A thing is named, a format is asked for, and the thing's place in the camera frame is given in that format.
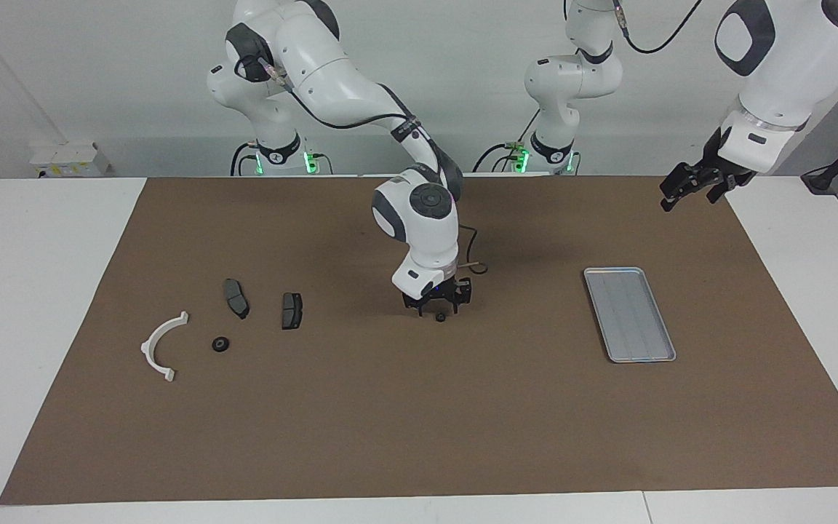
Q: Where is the silver metal tray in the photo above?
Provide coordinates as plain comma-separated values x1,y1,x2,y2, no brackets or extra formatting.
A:
583,266,677,364

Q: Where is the white semicircular bracket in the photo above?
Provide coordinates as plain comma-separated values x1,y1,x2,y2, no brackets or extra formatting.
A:
140,311,191,384

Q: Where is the elongated dark grey brake pad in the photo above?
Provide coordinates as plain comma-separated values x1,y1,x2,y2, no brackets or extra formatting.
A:
223,278,251,321

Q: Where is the rectangular dark grey brake pad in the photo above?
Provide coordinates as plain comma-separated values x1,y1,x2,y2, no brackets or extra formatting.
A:
281,292,305,331

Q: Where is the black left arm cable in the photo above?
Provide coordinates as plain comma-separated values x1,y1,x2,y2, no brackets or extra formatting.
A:
471,0,705,174

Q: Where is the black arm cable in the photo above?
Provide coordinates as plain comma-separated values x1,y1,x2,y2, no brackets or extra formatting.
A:
471,0,705,174
231,55,489,276

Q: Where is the brown table mat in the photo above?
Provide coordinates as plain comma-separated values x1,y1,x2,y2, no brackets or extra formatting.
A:
0,175,838,505

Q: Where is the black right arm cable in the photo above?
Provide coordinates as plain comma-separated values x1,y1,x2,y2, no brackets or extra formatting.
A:
231,55,489,276

